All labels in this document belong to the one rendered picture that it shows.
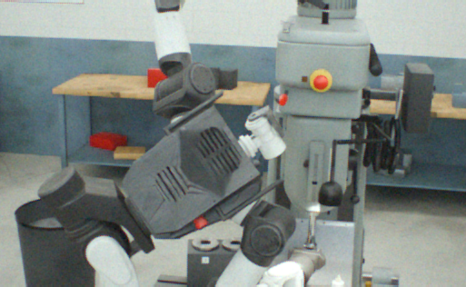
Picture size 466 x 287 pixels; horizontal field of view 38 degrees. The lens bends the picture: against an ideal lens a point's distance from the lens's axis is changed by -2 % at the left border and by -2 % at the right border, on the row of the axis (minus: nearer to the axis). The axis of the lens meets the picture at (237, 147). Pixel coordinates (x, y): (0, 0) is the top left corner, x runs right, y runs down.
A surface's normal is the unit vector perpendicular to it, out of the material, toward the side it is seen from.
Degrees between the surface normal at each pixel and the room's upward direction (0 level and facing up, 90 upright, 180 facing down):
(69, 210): 102
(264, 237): 86
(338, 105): 90
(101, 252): 90
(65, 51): 90
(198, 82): 62
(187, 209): 75
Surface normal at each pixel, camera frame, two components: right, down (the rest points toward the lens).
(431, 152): -0.14, 0.28
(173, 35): 0.26, -0.22
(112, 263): 0.26, 0.29
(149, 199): -0.24, 0.00
